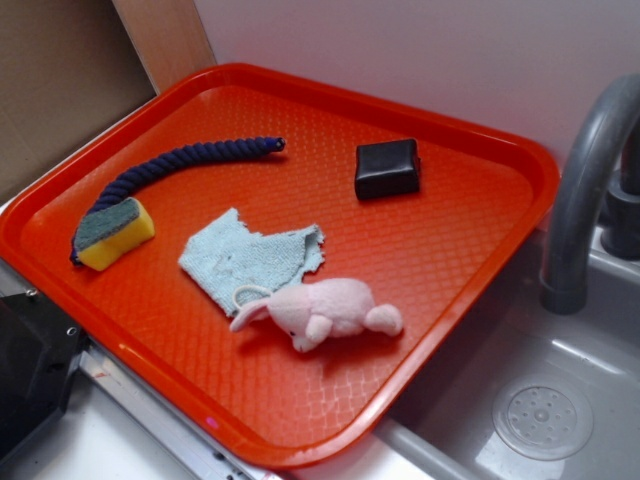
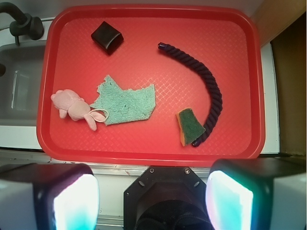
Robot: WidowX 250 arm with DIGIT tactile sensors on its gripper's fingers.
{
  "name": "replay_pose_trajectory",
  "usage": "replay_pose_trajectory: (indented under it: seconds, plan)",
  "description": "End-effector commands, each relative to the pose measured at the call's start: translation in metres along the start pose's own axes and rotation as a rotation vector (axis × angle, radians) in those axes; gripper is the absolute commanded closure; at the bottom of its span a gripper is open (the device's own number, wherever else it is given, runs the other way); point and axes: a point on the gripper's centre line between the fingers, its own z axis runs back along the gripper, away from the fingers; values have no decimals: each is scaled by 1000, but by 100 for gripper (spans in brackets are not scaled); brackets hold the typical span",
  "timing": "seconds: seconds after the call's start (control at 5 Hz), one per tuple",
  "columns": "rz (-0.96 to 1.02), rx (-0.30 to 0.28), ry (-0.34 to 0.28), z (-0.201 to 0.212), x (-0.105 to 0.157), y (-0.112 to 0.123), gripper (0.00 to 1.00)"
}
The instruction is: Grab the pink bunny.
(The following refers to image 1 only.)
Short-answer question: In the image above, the dark blue twisted rope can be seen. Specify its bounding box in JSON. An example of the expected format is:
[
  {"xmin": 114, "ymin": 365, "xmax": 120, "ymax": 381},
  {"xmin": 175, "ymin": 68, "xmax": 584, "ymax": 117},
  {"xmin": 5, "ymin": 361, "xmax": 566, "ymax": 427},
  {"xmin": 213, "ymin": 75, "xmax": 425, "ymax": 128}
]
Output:
[{"xmin": 70, "ymin": 135, "xmax": 287, "ymax": 267}]

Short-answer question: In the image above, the pink plush bunny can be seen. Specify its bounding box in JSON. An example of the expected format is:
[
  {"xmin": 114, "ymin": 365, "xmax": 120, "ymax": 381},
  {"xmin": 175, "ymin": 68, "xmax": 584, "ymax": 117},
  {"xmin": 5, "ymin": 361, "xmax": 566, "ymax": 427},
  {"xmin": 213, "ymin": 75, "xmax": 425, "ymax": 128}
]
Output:
[{"xmin": 230, "ymin": 278, "xmax": 403, "ymax": 353}]

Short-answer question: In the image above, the light blue cloth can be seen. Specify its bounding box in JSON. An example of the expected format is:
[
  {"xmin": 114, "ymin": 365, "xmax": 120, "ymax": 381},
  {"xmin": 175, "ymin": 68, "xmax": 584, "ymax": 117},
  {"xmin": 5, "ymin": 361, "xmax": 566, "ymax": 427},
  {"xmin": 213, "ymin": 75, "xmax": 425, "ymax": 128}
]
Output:
[{"xmin": 178, "ymin": 208, "xmax": 324, "ymax": 317}]

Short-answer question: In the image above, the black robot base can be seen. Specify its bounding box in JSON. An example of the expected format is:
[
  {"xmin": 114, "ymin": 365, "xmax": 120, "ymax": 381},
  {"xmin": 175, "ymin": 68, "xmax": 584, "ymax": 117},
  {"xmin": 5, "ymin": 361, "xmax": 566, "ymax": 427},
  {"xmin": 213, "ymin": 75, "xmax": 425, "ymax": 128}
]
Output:
[{"xmin": 1, "ymin": 288, "xmax": 87, "ymax": 464}]

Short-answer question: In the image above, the orange plastic tray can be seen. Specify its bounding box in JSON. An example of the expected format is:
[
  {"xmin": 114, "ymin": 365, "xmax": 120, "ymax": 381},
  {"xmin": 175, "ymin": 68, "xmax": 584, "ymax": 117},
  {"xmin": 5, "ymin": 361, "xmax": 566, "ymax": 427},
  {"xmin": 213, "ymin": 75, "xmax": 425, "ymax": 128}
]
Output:
[{"xmin": 1, "ymin": 64, "xmax": 559, "ymax": 470}]

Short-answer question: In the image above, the grey toy faucet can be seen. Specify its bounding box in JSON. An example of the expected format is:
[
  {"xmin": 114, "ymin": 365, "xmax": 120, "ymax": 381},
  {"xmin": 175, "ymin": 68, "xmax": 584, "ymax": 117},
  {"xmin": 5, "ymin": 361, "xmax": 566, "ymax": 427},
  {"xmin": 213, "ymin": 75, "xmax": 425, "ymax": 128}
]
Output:
[{"xmin": 540, "ymin": 73, "xmax": 639, "ymax": 315}]

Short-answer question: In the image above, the wooden board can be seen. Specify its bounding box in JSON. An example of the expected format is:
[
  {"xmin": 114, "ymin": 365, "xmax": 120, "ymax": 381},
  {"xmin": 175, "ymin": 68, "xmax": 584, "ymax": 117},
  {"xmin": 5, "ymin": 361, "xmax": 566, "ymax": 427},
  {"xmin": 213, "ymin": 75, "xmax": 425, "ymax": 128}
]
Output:
[{"xmin": 113, "ymin": 0, "xmax": 217, "ymax": 94}]

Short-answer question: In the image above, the grey toy sink basin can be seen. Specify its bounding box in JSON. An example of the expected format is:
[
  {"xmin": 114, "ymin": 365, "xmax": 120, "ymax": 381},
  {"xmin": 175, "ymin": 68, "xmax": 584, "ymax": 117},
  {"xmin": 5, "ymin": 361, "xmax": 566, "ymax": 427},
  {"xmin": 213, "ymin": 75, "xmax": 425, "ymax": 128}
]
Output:
[{"xmin": 372, "ymin": 224, "xmax": 640, "ymax": 480}]

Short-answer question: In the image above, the yellow green sponge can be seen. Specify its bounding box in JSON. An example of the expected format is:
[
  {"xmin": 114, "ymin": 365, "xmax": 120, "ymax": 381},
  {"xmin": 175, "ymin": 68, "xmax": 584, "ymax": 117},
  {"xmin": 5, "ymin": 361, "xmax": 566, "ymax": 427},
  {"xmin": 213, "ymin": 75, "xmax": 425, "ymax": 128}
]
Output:
[{"xmin": 70, "ymin": 198, "xmax": 155, "ymax": 271}]

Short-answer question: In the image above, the black rectangular block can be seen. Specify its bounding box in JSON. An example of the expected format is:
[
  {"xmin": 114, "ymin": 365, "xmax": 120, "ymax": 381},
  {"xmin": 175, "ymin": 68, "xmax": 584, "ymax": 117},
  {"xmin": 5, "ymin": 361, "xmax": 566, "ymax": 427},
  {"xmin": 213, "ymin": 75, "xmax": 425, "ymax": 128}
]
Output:
[{"xmin": 354, "ymin": 139, "xmax": 421, "ymax": 200}]

